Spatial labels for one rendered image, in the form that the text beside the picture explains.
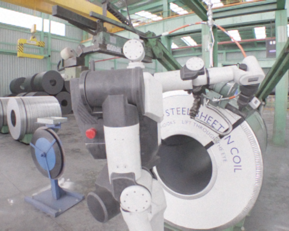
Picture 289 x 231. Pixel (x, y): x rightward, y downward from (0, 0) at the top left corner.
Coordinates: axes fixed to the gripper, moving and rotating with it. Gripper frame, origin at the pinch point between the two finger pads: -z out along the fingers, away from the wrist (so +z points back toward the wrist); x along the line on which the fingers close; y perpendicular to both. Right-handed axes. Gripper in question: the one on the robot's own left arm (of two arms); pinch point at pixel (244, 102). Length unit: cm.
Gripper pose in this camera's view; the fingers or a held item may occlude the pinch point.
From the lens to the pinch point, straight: 110.0
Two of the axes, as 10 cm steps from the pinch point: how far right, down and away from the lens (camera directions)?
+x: -6.9, 6.6, -2.9
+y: 6.9, 4.8, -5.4
